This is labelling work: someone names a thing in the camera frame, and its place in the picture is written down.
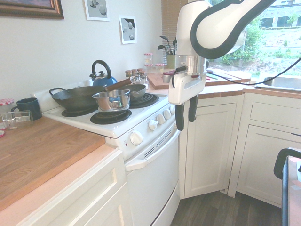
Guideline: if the white oven door with handle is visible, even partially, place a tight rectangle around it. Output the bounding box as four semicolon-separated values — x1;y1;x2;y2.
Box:
124;130;182;226

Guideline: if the clear empty glass jar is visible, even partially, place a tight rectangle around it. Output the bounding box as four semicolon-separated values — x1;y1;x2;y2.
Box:
0;110;34;131

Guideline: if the tall red-lidded glass jar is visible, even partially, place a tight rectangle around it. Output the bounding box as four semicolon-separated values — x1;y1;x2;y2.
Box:
143;52;154;65

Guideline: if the green utensil holder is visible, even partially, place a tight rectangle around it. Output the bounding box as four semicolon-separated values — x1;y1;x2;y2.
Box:
166;54;177;68

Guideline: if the wooden cutting board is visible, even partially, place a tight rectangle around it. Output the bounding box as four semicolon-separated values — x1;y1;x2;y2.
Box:
146;70;243;90

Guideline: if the large wooden butcher block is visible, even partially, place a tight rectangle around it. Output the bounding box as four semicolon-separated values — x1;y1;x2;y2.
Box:
0;116;107;210

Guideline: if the wooden window blind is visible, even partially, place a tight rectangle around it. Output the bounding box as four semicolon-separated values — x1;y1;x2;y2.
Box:
161;0;189;69

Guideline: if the stainless steel sink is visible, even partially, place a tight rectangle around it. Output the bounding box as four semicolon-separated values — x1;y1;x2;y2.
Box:
254;76;301;92

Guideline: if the white sink base cabinet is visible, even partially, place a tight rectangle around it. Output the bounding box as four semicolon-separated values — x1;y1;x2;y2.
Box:
227;91;301;208

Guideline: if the black two-handled wok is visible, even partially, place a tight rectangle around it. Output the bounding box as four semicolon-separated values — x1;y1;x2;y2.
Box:
48;85;107;112

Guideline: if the dark wooden picture frame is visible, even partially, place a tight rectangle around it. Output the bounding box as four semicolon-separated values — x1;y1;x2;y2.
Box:
0;0;65;20

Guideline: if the blue kettle with black handle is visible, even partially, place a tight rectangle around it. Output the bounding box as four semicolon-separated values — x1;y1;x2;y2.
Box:
89;59;118;88

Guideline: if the dark blue mug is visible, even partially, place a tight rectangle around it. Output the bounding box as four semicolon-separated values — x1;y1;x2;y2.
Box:
10;97;43;121

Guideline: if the black coil burner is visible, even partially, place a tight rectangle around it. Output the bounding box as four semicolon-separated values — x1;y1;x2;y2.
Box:
90;109;133;125
61;106;95;118
129;92;160;109

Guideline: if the pink flat utensil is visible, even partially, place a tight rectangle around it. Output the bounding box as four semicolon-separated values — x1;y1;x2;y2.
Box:
206;69;232;80

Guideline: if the long black cable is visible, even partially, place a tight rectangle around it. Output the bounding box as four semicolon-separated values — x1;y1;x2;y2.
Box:
206;56;301;86

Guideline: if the white electric stove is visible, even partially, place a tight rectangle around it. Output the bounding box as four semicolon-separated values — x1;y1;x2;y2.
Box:
30;81;182;226

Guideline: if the large grey shapes print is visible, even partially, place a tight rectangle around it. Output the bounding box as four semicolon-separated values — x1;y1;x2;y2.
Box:
84;0;111;22

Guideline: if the grey tin with red lid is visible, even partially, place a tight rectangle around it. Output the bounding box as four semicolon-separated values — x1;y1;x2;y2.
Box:
162;72;175;84

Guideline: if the white counter base cabinet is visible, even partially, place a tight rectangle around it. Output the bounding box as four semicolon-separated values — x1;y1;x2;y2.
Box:
0;149;133;226

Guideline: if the small grey shapes print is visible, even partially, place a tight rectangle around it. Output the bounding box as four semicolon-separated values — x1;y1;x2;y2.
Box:
118;15;138;45

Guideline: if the black pan with wooden handle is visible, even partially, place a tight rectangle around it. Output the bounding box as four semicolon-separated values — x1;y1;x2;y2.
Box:
105;78;147;102

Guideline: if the jar with red checkered lid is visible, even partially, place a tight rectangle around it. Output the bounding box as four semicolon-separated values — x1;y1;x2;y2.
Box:
0;98;16;114

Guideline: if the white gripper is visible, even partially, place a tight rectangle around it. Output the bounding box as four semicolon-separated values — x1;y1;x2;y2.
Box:
168;71;208;131

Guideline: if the stainless steel pot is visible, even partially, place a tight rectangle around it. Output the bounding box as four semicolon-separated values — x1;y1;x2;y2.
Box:
92;89;131;112

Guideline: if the white oven temperature knob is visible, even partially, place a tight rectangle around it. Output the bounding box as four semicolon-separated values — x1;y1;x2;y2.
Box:
130;131;144;146

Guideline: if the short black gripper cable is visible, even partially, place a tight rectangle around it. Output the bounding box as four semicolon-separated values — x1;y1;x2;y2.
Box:
170;65;189;89

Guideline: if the white corner cabinet door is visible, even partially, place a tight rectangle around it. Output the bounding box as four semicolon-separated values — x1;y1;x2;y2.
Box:
179;92;246;200

